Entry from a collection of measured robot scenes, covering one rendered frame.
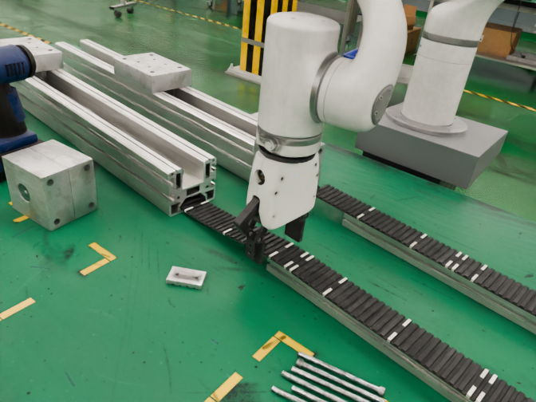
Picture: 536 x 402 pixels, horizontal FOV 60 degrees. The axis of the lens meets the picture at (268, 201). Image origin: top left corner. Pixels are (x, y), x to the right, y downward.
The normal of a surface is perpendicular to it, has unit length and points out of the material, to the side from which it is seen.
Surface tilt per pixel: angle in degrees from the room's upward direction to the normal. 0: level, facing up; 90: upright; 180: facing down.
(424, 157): 90
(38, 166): 0
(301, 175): 88
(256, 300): 0
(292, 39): 90
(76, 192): 90
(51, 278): 0
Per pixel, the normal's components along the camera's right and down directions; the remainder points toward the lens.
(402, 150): -0.61, 0.37
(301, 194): 0.71, 0.42
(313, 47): 0.26, 0.53
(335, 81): -0.45, -0.13
